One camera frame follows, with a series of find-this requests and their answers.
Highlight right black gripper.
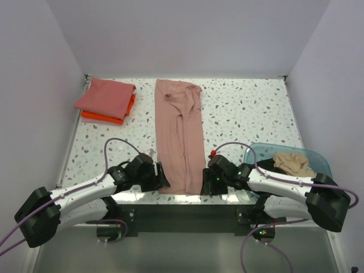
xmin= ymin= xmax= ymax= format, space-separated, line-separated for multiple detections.
xmin=200 ymin=168 xmax=229 ymax=196

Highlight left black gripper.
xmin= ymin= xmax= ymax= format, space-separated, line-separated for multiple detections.
xmin=134 ymin=162 xmax=169 ymax=192

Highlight dusty pink printed t-shirt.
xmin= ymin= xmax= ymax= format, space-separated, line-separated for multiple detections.
xmin=155 ymin=79 xmax=205 ymax=195

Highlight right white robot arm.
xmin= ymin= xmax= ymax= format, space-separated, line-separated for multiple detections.
xmin=201 ymin=155 xmax=351 ymax=233

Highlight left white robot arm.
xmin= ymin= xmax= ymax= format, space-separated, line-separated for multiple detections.
xmin=14 ymin=154 xmax=170 ymax=248

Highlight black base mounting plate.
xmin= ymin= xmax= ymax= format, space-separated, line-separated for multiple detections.
xmin=106 ymin=204 xmax=286 ymax=237

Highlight black t-shirt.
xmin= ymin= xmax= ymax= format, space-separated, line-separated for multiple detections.
xmin=257 ymin=159 xmax=284 ymax=173

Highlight translucent blue plastic bin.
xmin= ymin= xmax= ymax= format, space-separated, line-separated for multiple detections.
xmin=243 ymin=143 xmax=335 ymax=200

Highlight folded orange t-shirt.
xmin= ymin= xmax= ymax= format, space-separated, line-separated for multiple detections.
xmin=81 ymin=94 xmax=136 ymax=125

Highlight beige t-shirt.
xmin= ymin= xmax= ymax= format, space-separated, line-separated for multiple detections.
xmin=273 ymin=152 xmax=316 ymax=177

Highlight folded salmon pink t-shirt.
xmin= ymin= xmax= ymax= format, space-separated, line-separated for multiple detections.
xmin=74 ymin=78 xmax=136 ymax=119

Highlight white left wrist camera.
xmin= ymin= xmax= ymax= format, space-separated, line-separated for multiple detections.
xmin=148 ymin=149 xmax=156 ymax=158

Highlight aluminium front rail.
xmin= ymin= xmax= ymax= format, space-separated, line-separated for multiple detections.
xmin=36 ymin=198 xmax=336 ymax=228

